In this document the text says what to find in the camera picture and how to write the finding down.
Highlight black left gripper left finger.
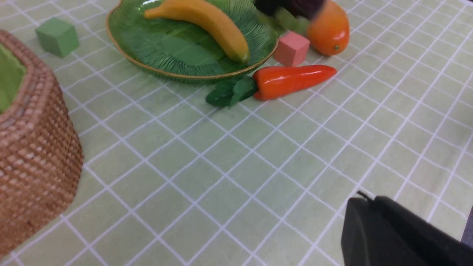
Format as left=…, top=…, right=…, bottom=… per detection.
left=341, top=197, right=421, bottom=266

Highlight green checked tablecloth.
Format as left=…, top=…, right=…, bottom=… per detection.
left=1, top=0, right=472, bottom=266

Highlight green foam cube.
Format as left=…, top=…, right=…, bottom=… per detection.
left=35, top=17, right=79, bottom=58

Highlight orange toy carrot green leaves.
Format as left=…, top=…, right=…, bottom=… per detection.
left=205, top=65, right=338, bottom=109

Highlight coral red foam cube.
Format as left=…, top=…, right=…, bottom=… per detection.
left=273, top=31, right=310, bottom=67

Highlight orange toy mango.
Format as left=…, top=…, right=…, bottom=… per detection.
left=306, top=0, right=350, bottom=56

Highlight green leaf-shaped glass plate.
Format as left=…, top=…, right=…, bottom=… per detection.
left=105, top=0, right=279, bottom=83

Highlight yellow toy banana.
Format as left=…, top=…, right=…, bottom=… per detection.
left=144, top=0, right=250, bottom=64

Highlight woven wicker basket green lining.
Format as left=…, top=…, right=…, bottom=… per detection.
left=1, top=29, right=84, bottom=258

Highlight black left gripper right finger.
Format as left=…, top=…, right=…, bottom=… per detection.
left=373, top=196, right=473, bottom=266

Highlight dark purple toy mangosteen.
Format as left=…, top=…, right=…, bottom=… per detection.
left=253, top=0, right=327, bottom=36

